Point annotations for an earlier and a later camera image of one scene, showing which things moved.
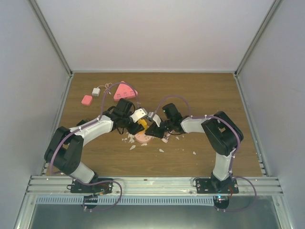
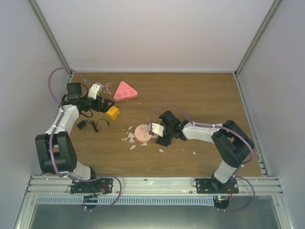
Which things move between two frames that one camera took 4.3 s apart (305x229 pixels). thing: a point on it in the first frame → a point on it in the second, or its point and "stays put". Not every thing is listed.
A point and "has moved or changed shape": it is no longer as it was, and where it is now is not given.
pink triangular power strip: x=124 y=90 stays put
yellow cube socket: x=142 y=122 has moved or changed shape
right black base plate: x=213 y=185 stays put
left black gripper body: x=133 y=130 → x=97 y=107
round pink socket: x=142 y=138 stays put
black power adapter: x=81 y=122 stays put
